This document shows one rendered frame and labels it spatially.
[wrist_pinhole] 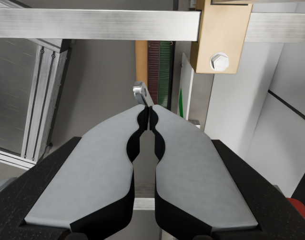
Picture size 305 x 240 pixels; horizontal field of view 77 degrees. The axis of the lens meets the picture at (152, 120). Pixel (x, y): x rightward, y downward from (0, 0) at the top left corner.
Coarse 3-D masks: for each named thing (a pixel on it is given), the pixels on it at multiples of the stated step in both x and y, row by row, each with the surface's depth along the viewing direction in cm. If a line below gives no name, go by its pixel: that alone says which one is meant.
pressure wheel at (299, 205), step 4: (292, 200) 27; (296, 200) 27; (296, 204) 26; (300, 204) 27; (296, 208) 26; (300, 208) 26; (304, 208) 26; (300, 212) 25; (304, 212) 25; (304, 216) 25
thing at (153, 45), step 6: (150, 42) 33; (156, 42) 33; (150, 48) 34; (156, 48) 34; (150, 54) 34; (156, 54) 34; (150, 60) 35; (156, 60) 35; (150, 66) 35; (156, 66) 35; (150, 72) 36; (156, 72) 36; (150, 78) 36; (156, 78) 36; (150, 84) 37; (156, 84) 37; (150, 90) 38; (156, 90) 38; (156, 96) 38; (156, 102) 39
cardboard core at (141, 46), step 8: (136, 40) 93; (144, 40) 91; (136, 48) 94; (144, 48) 93; (136, 56) 97; (144, 56) 95; (136, 64) 99; (144, 64) 97; (136, 72) 101; (144, 72) 99; (136, 80) 104; (144, 80) 101
